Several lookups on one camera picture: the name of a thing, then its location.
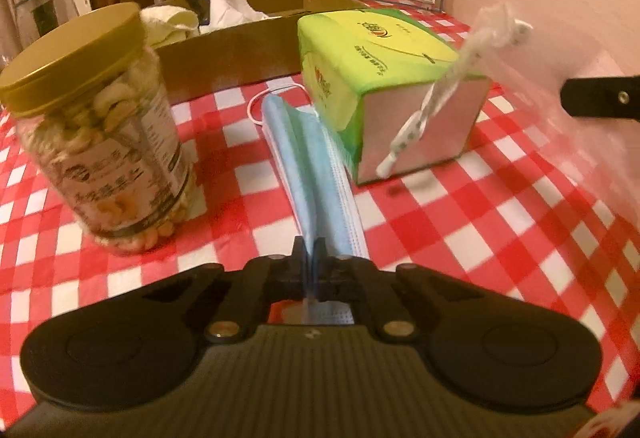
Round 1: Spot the cardboard box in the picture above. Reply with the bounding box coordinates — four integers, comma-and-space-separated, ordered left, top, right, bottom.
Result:
141, 0, 372, 104

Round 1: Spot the green tissue box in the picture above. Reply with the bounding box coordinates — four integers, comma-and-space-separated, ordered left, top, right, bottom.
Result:
297, 10, 494, 185

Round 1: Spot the cashew jar with gold lid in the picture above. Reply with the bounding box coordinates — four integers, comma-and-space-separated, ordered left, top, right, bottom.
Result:
0, 2, 199, 257

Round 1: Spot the glass jar with dark lid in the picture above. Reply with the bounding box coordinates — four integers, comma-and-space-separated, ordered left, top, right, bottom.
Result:
14, 0, 77, 51

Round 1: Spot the frosted plastic drawstring bag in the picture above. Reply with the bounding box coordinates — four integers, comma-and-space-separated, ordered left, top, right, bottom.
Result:
376, 0, 640, 179

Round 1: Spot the red checked tablecloth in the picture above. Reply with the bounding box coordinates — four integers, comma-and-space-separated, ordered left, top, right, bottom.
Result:
0, 8, 640, 411

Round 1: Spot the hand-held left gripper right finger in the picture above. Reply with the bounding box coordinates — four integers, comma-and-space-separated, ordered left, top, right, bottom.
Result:
311, 239, 503, 345

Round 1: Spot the pale yellow towel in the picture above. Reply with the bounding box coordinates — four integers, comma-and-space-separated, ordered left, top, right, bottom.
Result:
139, 4, 202, 51

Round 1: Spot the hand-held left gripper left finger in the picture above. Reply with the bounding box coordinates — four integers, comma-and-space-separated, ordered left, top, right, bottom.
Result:
141, 236, 308, 345

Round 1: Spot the white and black face mask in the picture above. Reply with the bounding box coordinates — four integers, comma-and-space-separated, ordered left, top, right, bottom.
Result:
192, 0, 282, 34

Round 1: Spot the blue face mask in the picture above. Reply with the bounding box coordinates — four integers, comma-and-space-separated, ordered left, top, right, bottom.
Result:
247, 84, 372, 325

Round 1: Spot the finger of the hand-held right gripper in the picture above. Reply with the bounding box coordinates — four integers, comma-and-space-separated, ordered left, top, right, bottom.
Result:
559, 74, 640, 123

